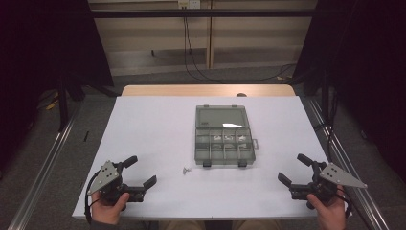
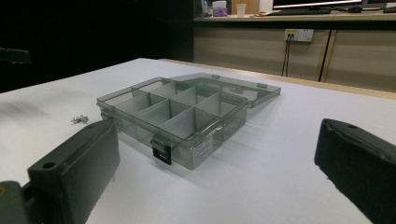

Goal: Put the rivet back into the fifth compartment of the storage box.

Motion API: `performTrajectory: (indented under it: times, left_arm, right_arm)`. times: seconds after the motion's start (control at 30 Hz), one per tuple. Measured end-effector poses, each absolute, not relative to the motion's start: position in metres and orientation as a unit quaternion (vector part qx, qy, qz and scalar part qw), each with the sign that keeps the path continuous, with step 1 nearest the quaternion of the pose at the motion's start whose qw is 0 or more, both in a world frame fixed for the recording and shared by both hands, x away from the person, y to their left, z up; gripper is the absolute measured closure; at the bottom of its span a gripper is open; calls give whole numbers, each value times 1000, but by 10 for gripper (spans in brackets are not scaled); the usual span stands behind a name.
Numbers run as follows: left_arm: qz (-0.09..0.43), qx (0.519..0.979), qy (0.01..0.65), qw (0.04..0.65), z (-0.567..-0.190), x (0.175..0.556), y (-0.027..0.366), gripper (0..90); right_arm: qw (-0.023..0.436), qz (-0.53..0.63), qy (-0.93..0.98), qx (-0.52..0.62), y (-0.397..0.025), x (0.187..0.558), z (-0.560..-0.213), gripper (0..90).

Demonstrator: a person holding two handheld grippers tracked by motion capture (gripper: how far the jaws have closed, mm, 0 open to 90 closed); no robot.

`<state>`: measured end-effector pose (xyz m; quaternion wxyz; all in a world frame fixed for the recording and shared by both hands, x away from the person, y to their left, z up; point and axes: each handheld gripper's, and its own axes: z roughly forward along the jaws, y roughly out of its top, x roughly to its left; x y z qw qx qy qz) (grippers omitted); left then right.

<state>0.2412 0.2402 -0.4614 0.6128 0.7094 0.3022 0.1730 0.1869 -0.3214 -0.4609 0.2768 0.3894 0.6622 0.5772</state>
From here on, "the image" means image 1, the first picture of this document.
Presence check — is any aluminium floor rail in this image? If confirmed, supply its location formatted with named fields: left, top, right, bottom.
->
left=306, top=97, right=391, bottom=230
left=7, top=101, right=83, bottom=230

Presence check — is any black horizontal bar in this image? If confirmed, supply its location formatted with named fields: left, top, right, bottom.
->
left=90, top=9, right=318, bottom=19

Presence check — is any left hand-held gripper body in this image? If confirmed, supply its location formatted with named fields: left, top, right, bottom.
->
left=86, top=160, right=146, bottom=205

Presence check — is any grey clear compartment box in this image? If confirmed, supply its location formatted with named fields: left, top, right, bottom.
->
left=193, top=104, right=259, bottom=169

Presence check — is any wooden table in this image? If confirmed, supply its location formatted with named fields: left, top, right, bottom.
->
left=121, top=83, right=297, bottom=98

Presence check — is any long black floor cable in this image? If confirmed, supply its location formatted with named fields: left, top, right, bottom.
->
left=182, top=7, right=299, bottom=83

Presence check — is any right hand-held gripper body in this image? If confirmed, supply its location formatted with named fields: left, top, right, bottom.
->
left=288, top=160, right=369, bottom=206

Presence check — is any black curtain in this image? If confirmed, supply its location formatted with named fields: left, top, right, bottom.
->
left=292, top=0, right=406, bottom=185
left=0, top=0, right=115, bottom=175

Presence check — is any right hand-held gripper black cable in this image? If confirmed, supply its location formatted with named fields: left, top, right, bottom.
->
left=334, top=186, right=353, bottom=220

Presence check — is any left hand-held gripper black cable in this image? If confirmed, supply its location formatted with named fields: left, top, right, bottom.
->
left=83, top=170, right=102, bottom=224

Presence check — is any person's right hand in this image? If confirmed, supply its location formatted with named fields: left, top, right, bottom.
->
left=305, top=184, right=348, bottom=230

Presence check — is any hand-held gripper black cable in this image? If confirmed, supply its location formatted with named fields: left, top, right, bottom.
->
left=83, top=170, right=102, bottom=224
left=334, top=186, right=353, bottom=220

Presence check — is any yellow floor tape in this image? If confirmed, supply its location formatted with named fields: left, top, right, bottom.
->
left=43, top=91, right=61, bottom=111

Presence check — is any person's left hand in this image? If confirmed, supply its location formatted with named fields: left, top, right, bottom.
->
left=90, top=191, right=131, bottom=226

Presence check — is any black metal stand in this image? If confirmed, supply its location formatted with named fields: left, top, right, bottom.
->
left=320, top=69, right=332, bottom=123
left=56, top=75, right=71, bottom=132

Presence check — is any white table board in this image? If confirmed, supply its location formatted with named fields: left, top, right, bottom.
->
left=72, top=95, right=331, bottom=222

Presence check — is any white wall socket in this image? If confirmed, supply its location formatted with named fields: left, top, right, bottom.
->
left=177, top=0, right=202, bottom=10

